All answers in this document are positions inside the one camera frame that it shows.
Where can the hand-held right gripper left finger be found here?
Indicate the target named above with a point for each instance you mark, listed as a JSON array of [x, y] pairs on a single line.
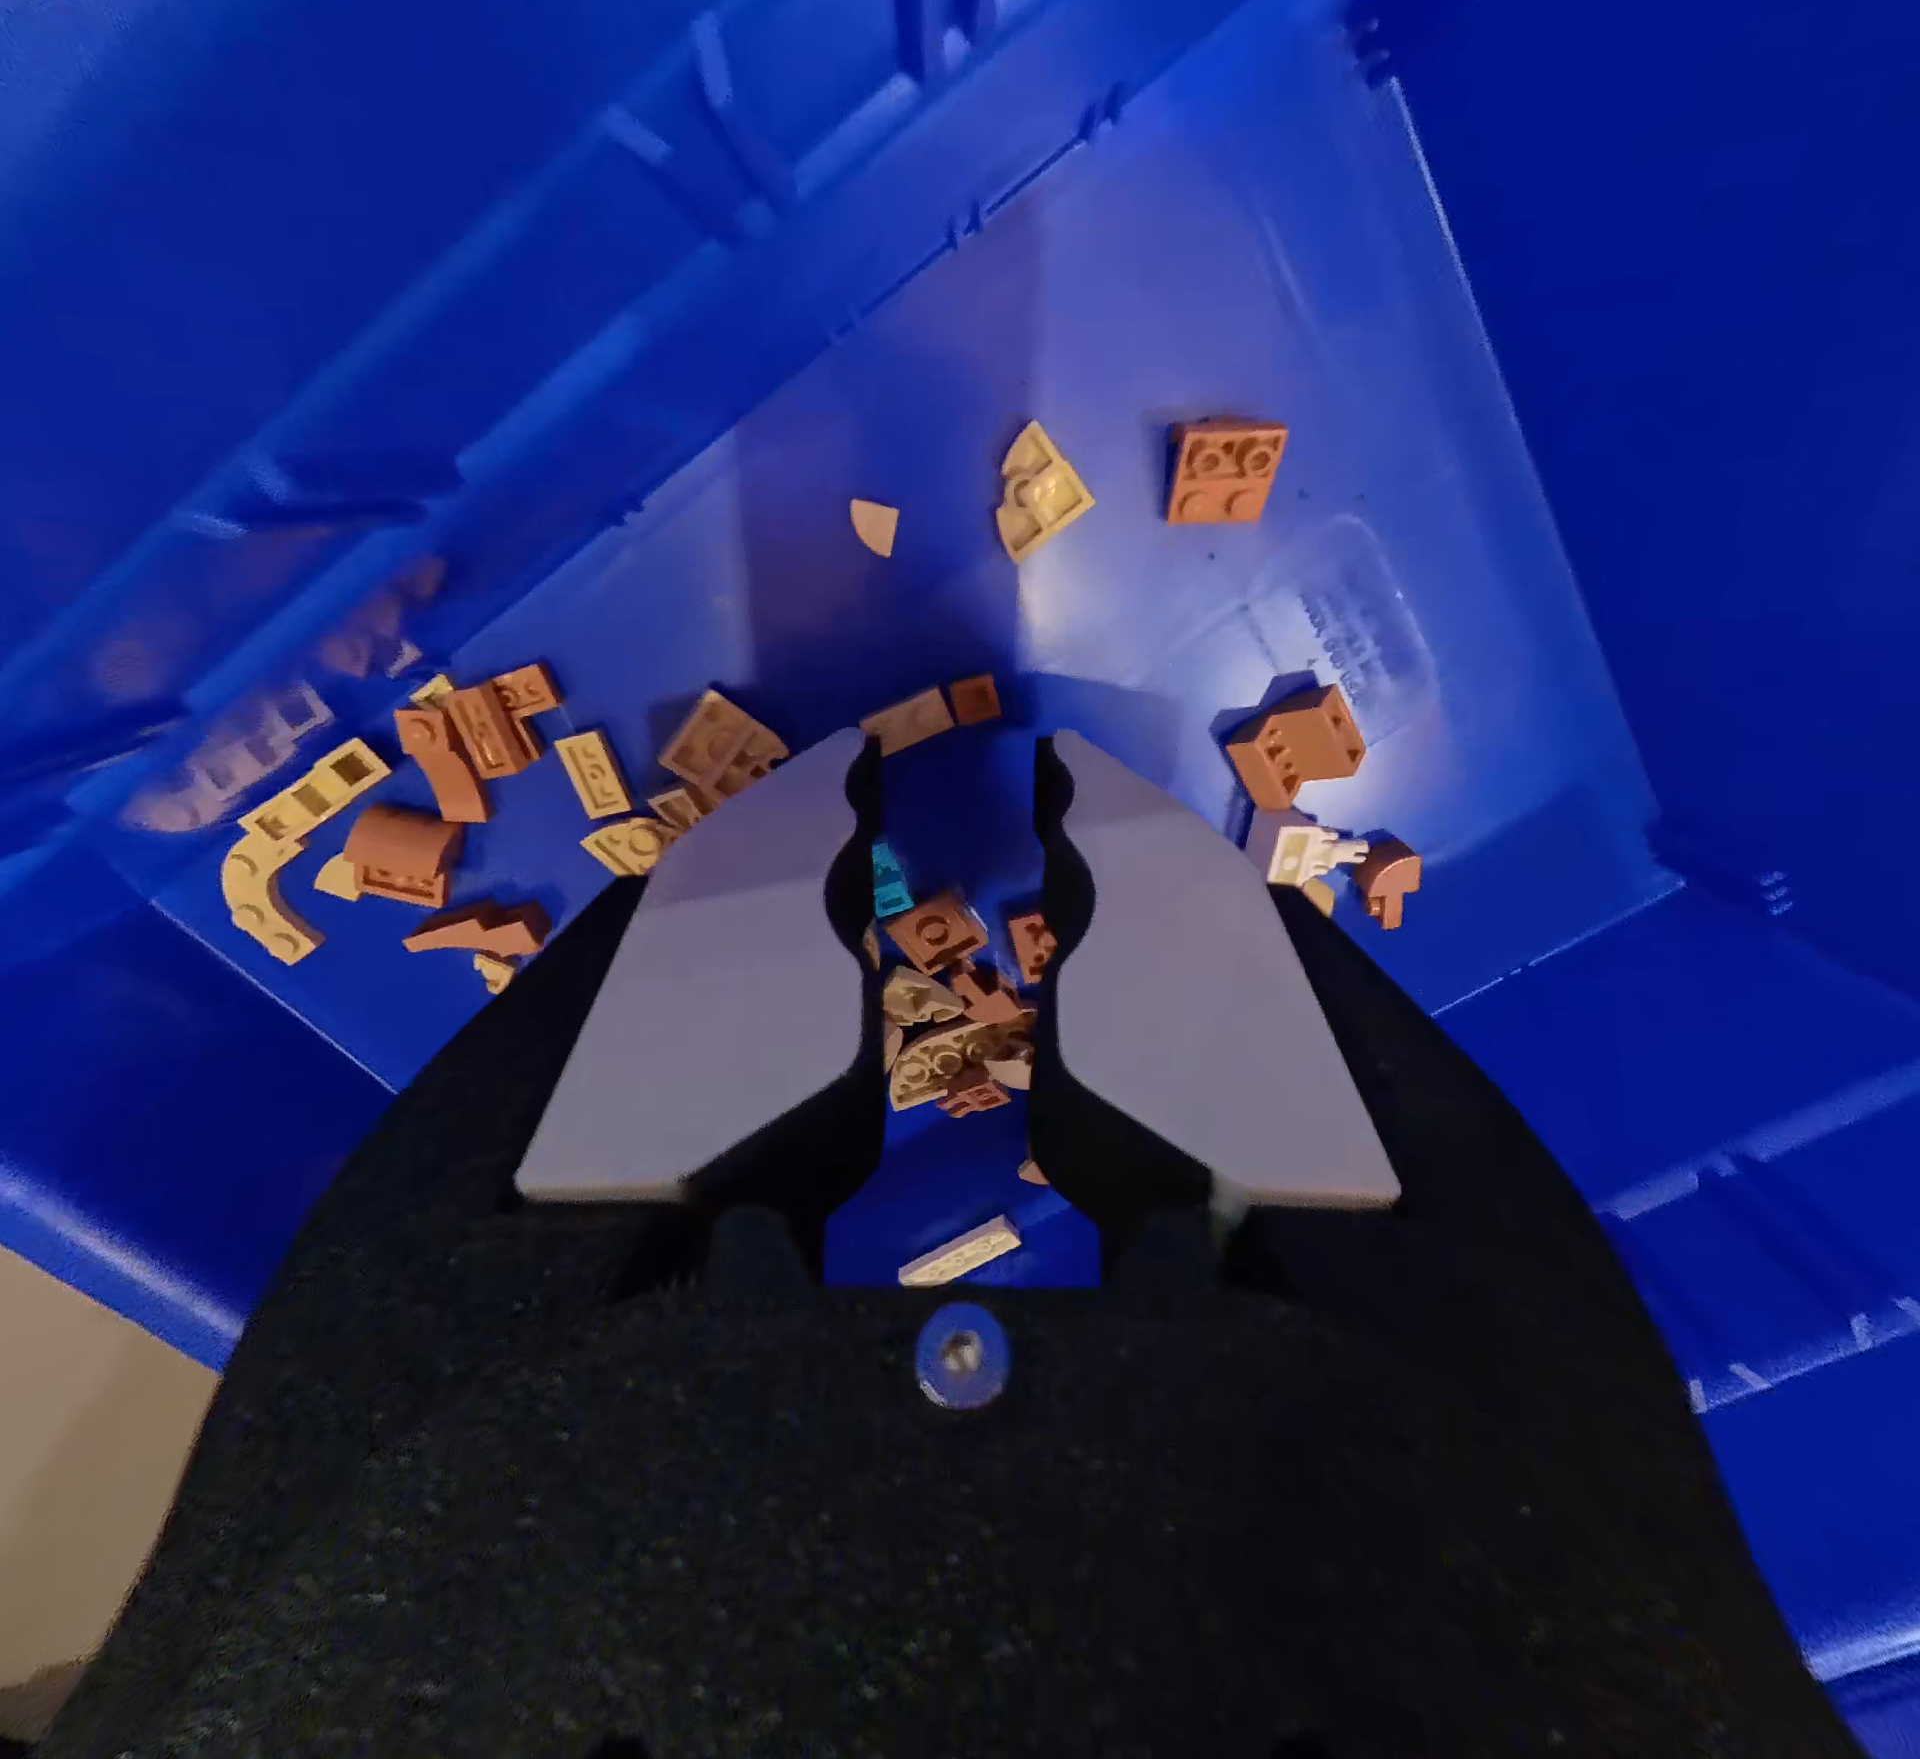
[[691, 1009]]

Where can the pile of small toy bricks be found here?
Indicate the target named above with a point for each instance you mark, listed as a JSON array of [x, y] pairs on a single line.
[[1225, 471]]

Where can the teal toy brick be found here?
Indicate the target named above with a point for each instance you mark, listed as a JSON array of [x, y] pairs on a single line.
[[890, 885]]

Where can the blue plastic bin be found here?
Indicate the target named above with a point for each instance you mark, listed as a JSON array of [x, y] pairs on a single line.
[[1440, 200]]

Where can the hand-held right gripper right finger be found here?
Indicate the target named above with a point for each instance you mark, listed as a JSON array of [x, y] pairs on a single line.
[[1218, 1009]]

